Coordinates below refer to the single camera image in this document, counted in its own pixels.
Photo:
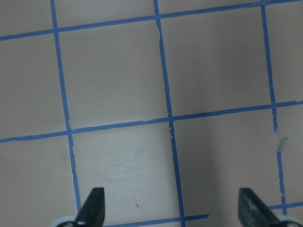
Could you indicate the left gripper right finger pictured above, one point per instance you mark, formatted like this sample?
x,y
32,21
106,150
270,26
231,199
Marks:
x,y
252,210

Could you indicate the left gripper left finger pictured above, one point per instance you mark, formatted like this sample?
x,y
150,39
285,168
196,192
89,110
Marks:
x,y
93,210

